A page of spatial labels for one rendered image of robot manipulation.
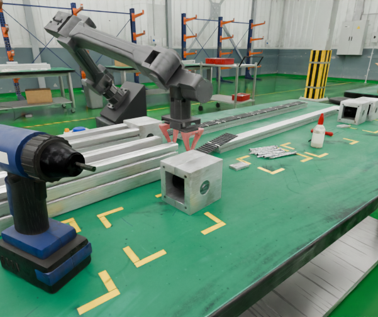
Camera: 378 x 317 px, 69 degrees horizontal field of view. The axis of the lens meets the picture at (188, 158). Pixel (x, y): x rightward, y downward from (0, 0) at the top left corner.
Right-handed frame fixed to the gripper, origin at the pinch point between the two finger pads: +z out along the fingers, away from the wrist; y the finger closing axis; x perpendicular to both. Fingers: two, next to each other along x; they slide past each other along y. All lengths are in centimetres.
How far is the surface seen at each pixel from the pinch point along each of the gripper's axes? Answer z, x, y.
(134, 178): 2.1, -18.5, 4.9
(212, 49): -31, 749, -705
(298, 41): -65, 1143, -577
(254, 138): 3.5, 34.0, 1.5
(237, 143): 3.6, 24.3, 1.5
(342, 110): -1, 88, 11
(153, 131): -1.9, 0.4, -14.0
